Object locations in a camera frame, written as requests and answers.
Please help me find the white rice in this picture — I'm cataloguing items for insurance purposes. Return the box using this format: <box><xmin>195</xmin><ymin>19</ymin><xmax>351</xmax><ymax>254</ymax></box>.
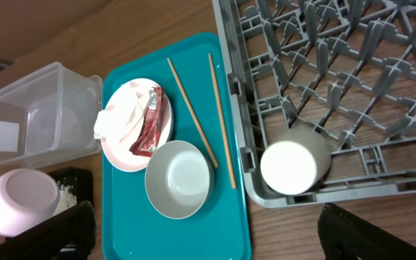
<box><xmin>53</xmin><ymin>182</ymin><xmax>77</xmax><ymax>215</ymax></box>

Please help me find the large white plate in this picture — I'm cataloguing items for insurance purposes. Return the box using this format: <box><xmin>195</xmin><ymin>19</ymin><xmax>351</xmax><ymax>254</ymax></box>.
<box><xmin>99</xmin><ymin>78</ymin><xmax>158</xmax><ymax>172</ymax></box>

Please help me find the small white cup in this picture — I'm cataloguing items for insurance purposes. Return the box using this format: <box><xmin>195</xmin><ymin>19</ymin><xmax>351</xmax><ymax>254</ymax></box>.
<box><xmin>260</xmin><ymin>128</ymin><xmax>332</xmax><ymax>195</ymax></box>

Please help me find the right wooden chopstick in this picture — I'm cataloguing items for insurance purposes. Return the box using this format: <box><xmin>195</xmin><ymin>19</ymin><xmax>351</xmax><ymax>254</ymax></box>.
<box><xmin>208</xmin><ymin>53</ymin><xmax>237</xmax><ymax>189</ymax></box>

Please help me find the red sauce packet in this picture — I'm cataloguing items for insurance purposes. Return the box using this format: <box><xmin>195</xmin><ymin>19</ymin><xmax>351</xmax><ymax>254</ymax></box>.
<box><xmin>129</xmin><ymin>87</ymin><xmax>164</xmax><ymax>157</ymax></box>

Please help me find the teal serving tray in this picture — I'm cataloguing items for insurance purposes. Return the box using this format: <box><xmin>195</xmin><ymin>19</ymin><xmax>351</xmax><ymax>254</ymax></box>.
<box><xmin>102</xmin><ymin>32</ymin><xmax>251</xmax><ymax>259</ymax></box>

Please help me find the grey bowl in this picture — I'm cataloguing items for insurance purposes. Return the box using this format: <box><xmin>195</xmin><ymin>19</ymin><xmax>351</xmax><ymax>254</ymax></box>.
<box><xmin>144</xmin><ymin>140</ymin><xmax>215</xmax><ymax>220</ymax></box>

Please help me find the black tray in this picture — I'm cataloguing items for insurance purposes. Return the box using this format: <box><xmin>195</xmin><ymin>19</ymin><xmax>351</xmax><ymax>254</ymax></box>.
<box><xmin>48</xmin><ymin>167</ymin><xmax>94</xmax><ymax>207</ymax></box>

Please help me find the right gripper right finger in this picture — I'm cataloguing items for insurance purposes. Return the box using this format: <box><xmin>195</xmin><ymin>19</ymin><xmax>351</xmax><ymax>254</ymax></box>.
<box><xmin>318</xmin><ymin>203</ymin><xmax>416</xmax><ymax>260</ymax></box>

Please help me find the clear plastic bin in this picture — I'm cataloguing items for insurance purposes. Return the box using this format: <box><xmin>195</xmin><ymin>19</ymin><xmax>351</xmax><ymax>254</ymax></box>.
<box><xmin>0</xmin><ymin>62</ymin><xmax>103</xmax><ymax>168</ymax></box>

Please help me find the white napkin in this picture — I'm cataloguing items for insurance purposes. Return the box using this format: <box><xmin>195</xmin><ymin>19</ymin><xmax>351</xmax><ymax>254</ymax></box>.
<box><xmin>93</xmin><ymin>83</ymin><xmax>150</xmax><ymax>143</ymax></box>

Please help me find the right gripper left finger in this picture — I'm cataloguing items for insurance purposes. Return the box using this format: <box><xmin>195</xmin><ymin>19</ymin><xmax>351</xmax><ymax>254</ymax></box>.
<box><xmin>0</xmin><ymin>201</ymin><xmax>97</xmax><ymax>260</ymax></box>

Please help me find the grey dish rack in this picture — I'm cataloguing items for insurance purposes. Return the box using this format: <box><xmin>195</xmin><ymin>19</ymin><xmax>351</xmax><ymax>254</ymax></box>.
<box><xmin>213</xmin><ymin>0</ymin><xmax>416</xmax><ymax>208</ymax></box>

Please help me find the left wooden chopstick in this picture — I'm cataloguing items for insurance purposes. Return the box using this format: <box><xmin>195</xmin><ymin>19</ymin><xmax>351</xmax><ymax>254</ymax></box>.
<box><xmin>167</xmin><ymin>58</ymin><xmax>219</xmax><ymax>168</ymax></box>

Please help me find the wooden chopstick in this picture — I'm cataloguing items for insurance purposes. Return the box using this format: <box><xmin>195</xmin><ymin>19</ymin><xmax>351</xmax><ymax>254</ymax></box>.
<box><xmin>167</xmin><ymin>58</ymin><xmax>219</xmax><ymax>168</ymax></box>
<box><xmin>208</xmin><ymin>53</ymin><xmax>237</xmax><ymax>189</ymax></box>

